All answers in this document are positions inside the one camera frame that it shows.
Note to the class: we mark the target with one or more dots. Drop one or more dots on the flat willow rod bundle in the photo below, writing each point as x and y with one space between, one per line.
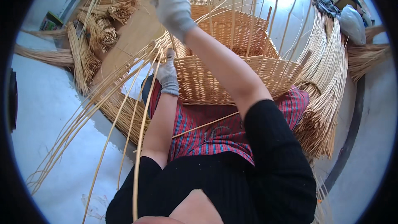
124 118

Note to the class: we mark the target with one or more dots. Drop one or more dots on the person's left hand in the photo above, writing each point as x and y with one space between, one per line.
168 76

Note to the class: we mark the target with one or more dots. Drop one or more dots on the colourful printed box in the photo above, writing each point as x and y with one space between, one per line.
50 21

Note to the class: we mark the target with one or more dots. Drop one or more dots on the unfinished wicker basket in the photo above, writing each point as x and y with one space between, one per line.
217 81

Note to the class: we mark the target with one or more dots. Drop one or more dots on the grey plastic bag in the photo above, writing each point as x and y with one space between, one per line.
352 25

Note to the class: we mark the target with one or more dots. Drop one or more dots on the short cut rod bundle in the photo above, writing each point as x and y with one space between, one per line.
122 11
108 35

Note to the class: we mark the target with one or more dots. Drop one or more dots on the single thin willow rod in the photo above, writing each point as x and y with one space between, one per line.
205 124

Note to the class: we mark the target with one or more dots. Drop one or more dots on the long tapered willow rod bundle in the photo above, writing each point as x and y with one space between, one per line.
81 59

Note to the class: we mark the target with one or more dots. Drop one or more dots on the large curved willow rod bundle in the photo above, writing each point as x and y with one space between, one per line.
323 81

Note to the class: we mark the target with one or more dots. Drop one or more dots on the person's legs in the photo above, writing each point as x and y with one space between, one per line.
202 130

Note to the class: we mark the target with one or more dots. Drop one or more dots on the person's body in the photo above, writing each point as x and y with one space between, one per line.
236 180

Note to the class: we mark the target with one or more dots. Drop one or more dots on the bunch of long weaving rods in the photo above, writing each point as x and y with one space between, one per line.
102 105

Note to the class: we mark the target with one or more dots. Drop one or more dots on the person's right hand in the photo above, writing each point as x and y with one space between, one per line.
174 9

